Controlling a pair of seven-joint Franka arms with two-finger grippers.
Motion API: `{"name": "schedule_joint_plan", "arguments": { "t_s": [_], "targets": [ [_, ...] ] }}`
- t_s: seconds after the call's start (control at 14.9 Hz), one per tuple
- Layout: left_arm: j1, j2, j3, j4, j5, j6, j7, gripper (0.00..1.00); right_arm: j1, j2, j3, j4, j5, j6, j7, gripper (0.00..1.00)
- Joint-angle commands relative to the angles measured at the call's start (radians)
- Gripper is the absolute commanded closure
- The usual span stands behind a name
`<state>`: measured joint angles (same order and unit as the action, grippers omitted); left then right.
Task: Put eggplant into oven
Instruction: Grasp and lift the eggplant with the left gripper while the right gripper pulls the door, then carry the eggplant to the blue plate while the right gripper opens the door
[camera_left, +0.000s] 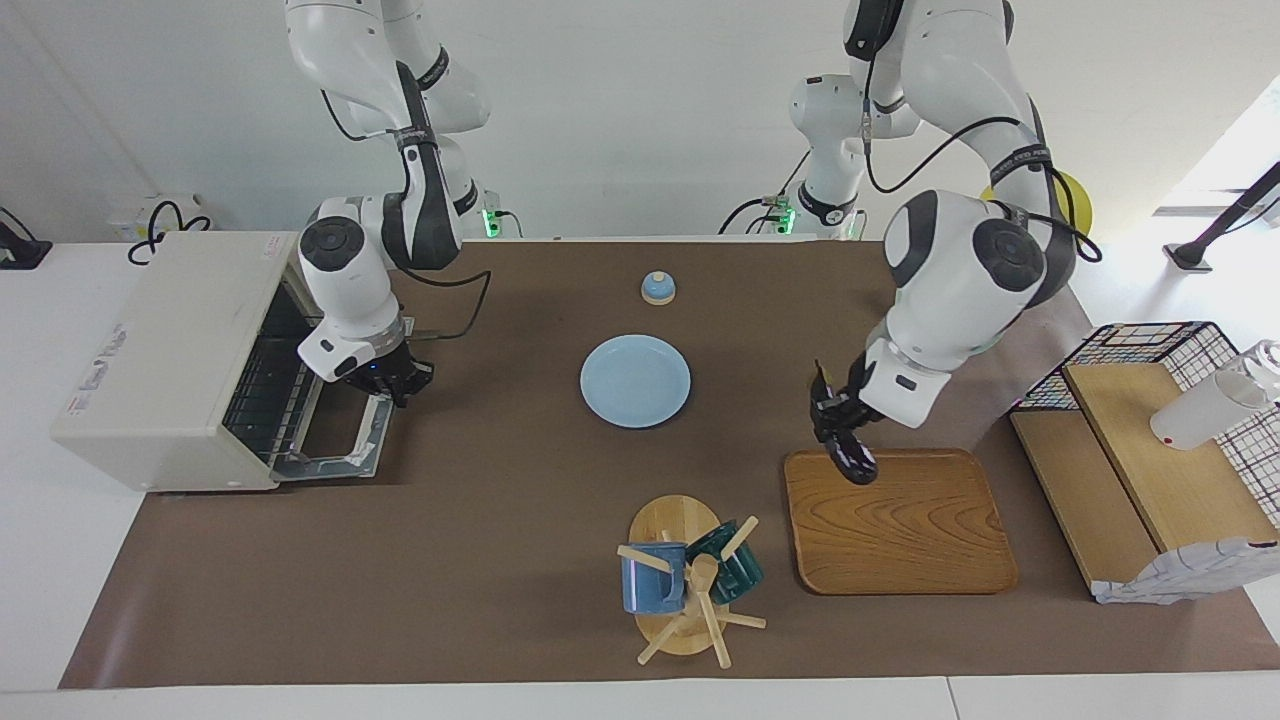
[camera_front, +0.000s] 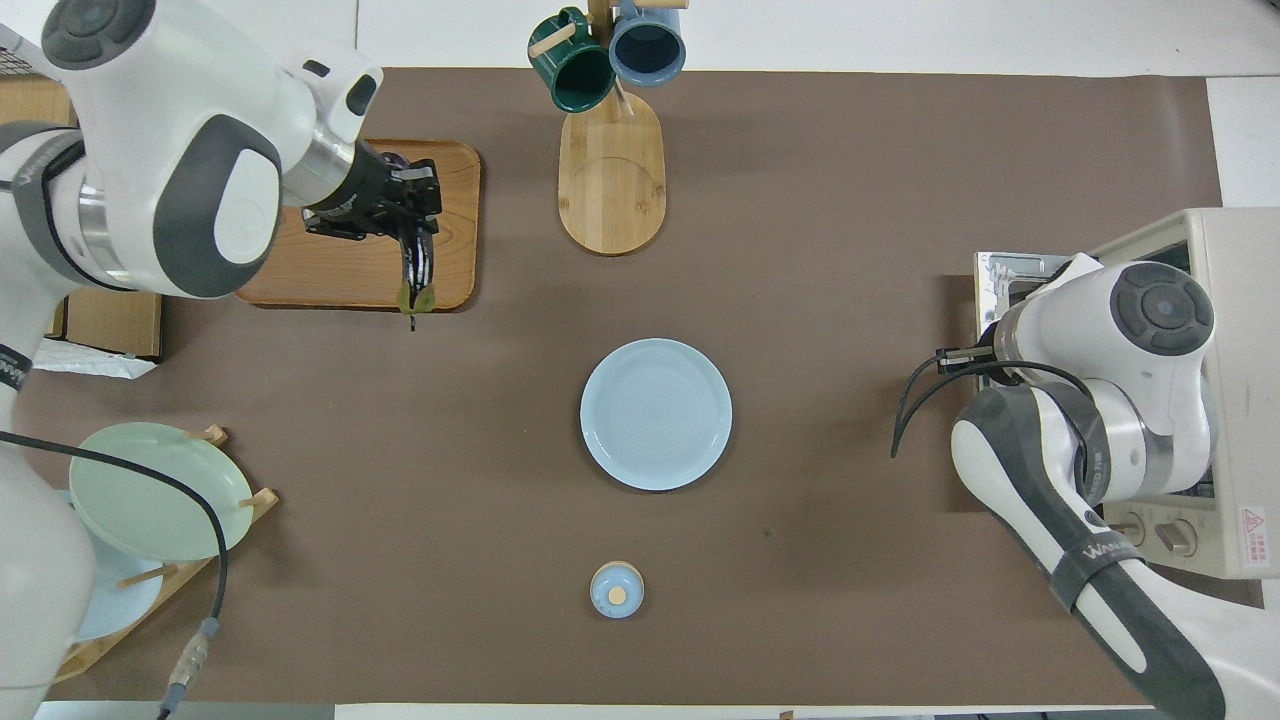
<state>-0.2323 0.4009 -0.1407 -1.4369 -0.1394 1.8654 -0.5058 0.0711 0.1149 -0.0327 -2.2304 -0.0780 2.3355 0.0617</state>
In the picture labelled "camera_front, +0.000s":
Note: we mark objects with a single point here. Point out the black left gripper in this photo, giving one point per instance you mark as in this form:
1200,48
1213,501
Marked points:
360,195

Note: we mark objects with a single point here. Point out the dark purple eggplant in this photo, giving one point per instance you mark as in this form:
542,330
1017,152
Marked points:
417,265

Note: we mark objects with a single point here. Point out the light blue plate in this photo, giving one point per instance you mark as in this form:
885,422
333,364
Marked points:
655,415

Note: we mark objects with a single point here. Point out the cream toaster oven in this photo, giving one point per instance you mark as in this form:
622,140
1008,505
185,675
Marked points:
1245,260

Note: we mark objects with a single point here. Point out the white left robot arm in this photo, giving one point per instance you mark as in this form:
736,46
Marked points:
150,100

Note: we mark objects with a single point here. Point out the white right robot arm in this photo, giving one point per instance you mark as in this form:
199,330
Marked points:
1160,310

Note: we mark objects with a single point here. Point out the brown wooden tray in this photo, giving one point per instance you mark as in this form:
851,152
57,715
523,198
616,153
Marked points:
330,275

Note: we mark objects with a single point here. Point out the wooden mug tree stand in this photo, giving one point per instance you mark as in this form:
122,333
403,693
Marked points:
612,190

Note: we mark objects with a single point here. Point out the dark green ceramic mug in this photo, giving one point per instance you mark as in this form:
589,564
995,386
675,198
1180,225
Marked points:
575,70

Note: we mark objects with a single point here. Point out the blue ceramic mug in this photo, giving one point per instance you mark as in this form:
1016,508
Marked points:
648,48

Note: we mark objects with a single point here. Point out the light wooden shelf box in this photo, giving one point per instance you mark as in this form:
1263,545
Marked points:
110,325

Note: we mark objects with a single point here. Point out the wooden plate rack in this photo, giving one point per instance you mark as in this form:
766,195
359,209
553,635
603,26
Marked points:
245,500

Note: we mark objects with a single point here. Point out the white marble patterned cloth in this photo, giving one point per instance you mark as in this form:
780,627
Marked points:
15,40
90,362

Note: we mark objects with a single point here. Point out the mint green racked plate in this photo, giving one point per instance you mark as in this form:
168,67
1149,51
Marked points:
140,490

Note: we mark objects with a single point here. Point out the brown table mat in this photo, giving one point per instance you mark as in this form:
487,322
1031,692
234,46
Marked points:
850,200

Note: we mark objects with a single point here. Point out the small blue service bell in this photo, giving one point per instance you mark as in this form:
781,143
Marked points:
617,590

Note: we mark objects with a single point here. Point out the pale blue racked plate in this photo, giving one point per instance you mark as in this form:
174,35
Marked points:
125,600

